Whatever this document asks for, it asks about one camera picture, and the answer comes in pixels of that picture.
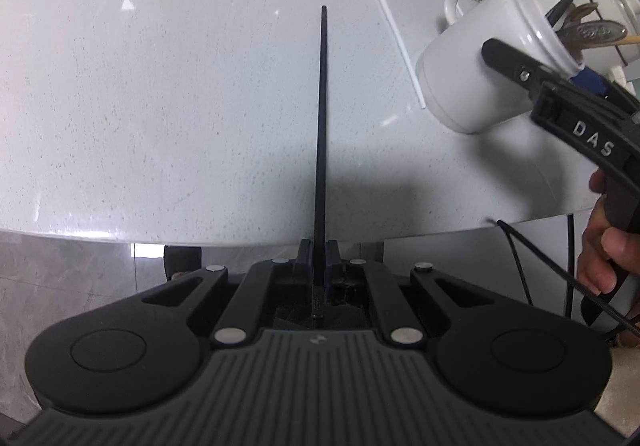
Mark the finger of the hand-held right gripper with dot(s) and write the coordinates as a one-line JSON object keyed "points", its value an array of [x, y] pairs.
{"points": [[510, 61], [590, 79]]}

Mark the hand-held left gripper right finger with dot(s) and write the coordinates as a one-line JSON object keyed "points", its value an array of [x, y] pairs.
{"points": [[334, 261]]}

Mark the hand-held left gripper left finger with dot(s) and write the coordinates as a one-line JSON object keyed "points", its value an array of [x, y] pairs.
{"points": [[305, 261]]}

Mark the white ceramic jar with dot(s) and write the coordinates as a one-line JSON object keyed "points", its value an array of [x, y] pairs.
{"points": [[475, 76]]}

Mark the white chopstick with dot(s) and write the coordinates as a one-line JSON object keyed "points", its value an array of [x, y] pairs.
{"points": [[420, 99]]}

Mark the person's right hand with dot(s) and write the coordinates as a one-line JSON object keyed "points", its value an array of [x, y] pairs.
{"points": [[595, 256]]}

